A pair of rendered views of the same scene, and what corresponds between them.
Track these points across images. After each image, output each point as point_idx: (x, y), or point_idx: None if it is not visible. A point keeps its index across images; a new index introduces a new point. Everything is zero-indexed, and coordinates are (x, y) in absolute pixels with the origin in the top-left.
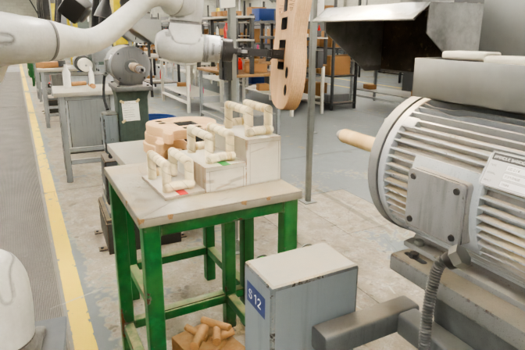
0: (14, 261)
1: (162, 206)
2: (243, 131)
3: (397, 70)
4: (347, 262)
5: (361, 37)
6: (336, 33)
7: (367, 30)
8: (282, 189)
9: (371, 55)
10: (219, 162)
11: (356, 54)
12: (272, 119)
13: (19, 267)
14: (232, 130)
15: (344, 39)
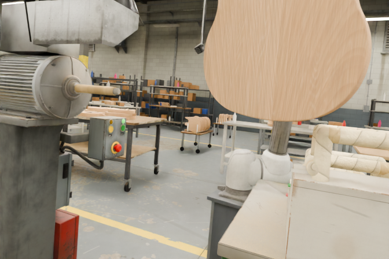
0: (238, 154)
1: (275, 188)
2: (357, 178)
3: (87, 43)
4: (94, 117)
5: (118, 24)
6: (132, 27)
7: (114, 17)
8: (243, 236)
9: (109, 34)
10: None
11: (119, 37)
12: (317, 152)
13: (237, 157)
14: (378, 180)
15: (127, 29)
